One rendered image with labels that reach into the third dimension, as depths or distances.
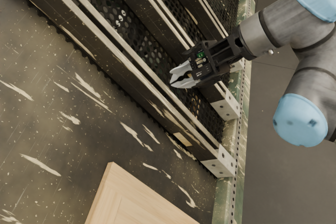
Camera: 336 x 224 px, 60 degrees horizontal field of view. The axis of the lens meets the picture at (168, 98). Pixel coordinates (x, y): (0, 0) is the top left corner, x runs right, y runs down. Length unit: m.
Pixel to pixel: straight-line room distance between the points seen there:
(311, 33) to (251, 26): 0.10
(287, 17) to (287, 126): 0.18
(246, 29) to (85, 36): 0.36
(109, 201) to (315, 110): 0.46
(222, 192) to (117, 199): 0.49
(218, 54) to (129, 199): 0.40
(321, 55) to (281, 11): 0.10
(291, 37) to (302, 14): 0.04
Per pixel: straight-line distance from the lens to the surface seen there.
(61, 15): 0.69
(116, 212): 0.71
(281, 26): 0.53
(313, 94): 0.47
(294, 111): 0.45
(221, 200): 1.08
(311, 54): 0.55
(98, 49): 0.72
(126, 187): 0.73
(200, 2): 1.22
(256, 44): 0.54
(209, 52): 0.56
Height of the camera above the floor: 1.90
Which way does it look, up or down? 51 degrees down
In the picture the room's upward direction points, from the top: straight up
